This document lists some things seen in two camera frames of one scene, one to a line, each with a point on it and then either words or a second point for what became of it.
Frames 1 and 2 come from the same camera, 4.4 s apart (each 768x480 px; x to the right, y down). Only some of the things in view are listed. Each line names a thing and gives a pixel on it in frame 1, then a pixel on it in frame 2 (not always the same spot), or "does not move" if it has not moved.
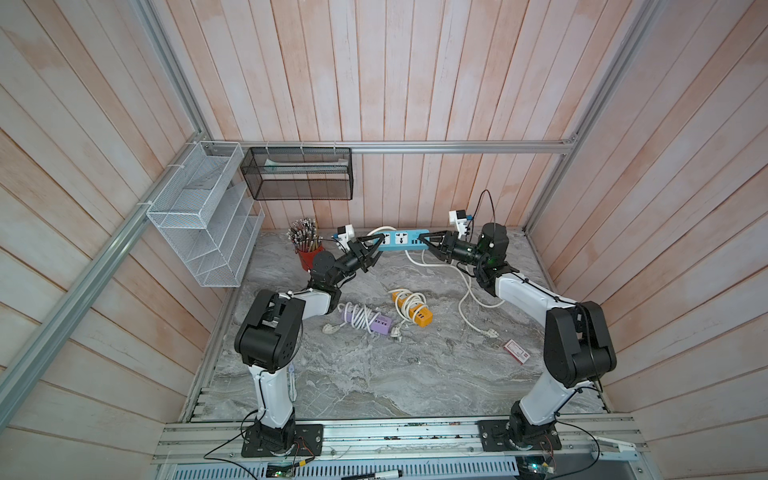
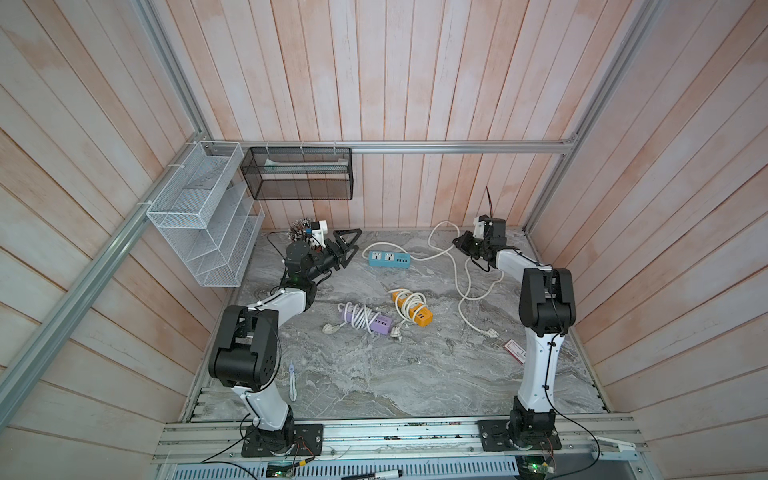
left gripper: [364, 260] to [338, 252]
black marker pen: [377, 474] does not move
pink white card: [517, 352] does not move
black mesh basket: [300, 173] does not move
